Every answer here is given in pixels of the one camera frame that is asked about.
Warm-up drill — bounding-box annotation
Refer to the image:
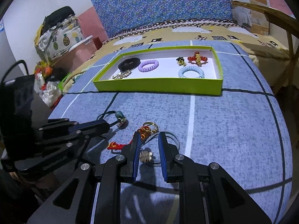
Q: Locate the black bag on top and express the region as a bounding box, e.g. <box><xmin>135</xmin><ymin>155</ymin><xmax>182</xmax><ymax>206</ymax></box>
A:
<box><xmin>43</xmin><ymin>6</ymin><xmax>75</xmax><ymax>31</ymax></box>

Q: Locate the gold ring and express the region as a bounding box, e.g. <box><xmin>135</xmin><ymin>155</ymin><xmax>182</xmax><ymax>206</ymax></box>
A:
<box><xmin>142</xmin><ymin>121</ymin><xmax>160</xmax><ymax>134</ymax></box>

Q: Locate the red bead gold charm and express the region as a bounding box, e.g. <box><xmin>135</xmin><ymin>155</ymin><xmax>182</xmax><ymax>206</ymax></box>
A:
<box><xmin>187</xmin><ymin>51</ymin><xmax>208</xmax><ymax>67</ymax></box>

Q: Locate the grey hair tie white flower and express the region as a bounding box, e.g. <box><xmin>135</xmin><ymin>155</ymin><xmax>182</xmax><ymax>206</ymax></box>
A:
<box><xmin>139</xmin><ymin>131</ymin><xmax>180</xmax><ymax>165</ymax></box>

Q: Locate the white plastic bag clutter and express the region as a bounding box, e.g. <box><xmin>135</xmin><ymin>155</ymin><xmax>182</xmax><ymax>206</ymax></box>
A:
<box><xmin>34</xmin><ymin>61</ymin><xmax>67</xmax><ymax>109</ymax></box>

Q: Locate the blue grid blanket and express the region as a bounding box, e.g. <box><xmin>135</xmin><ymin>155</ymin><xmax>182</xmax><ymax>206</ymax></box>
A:
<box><xmin>50</xmin><ymin>41</ymin><xmax>293</xmax><ymax>223</ymax></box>

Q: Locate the tan patterned bedsheet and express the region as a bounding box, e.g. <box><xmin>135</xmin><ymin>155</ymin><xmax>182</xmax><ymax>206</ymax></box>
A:
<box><xmin>62</xmin><ymin>19</ymin><xmax>289</xmax><ymax>93</ymax></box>

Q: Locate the green shallow tray box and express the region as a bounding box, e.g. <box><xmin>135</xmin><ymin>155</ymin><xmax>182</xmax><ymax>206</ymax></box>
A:
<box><xmin>93</xmin><ymin>46</ymin><xmax>223</xmax><ymax>96</ymax></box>

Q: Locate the pink storage box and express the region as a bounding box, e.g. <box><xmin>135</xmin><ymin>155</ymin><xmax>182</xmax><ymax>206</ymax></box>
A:
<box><xmin>52</xmin><ymin>35</ymin><xmax>97</xmax><ymax>72</ymax></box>

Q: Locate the red braided knot cord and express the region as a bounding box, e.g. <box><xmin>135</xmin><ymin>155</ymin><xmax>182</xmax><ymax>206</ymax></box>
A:
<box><xmin>106</xmin><ymin>125</ymin><xmax>153</xmax><ymax>151</ymax></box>

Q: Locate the purple spiral hair tie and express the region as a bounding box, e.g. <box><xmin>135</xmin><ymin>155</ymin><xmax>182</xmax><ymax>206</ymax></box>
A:
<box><xmin>137</xmin><ymin>59</ymin><xmax>160</xmax><ymax>73</ymax></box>

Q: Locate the blue patterned headboard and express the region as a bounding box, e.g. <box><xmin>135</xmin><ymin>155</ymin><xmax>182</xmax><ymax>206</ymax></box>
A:
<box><xmin>91</xmin><ymin>0</ymin><xmax>232</xmax><ymax>37</ymax></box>

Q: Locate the silver gold chain bracelet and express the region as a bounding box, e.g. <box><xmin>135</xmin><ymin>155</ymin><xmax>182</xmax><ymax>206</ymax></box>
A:
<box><xmin>112</xmin><ymin>70</ymin><xmax>132</xmax><ymax>80</ymax></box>

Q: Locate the cardboard product box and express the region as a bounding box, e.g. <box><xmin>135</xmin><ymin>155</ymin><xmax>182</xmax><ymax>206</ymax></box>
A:
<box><xmin>230</xmin><ymin>0</ymin><xmax>269</xmax><ymax>35</ymax></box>

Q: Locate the pineapple print bag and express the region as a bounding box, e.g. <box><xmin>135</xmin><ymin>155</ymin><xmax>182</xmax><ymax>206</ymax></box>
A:
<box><xmin>34</xmin><ymin>16</ymin><xmax>85</xmax><ymax>64</ymax></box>

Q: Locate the light blue spiral hair tie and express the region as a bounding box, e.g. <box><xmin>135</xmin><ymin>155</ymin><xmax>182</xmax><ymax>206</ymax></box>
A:
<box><xmin>178</xmin><ymin>65</ymin><xmax>206</xmax><ymax>79</ymax></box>

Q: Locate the black cord teal bead tie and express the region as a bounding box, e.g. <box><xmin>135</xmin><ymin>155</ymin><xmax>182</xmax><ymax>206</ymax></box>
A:
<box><xmin>97</xmin><ymin>110</ymin><xmax>127</xmax><ymax>127</ymax></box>

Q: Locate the black wide band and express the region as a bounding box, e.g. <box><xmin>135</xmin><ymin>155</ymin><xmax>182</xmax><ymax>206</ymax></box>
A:
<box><xmin>118</xmin><ymin>58</ymin><xmax>140</xmax><ymax>72</ymax></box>

